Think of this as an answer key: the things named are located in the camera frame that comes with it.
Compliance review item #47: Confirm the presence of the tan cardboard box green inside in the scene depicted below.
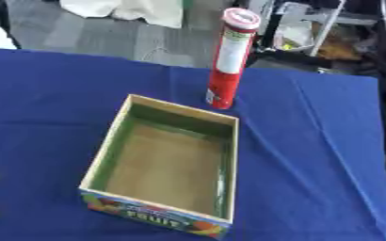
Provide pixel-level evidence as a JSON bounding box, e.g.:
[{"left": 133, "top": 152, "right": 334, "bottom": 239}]
[{"left": 77, "top": 93, "right": 241, "bottom": 241}]

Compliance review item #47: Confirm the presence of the red cylindrical bottle white lid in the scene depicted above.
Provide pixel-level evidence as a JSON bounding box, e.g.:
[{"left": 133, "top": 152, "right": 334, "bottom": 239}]
[{"left": 204, "top": 7, "right": 263, "bottom": 110}]

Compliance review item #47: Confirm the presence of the white cloth bag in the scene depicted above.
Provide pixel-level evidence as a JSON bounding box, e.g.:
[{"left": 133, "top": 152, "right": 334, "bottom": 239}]
[{"left": 57, "top": 0, "right": 186, "bottom": 29}]

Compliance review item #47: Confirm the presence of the white metal frame stand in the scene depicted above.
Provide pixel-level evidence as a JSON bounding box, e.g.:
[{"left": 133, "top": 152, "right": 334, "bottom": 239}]
[{"left": 270, "top": 0, "right": 381, "bottom": 57}]

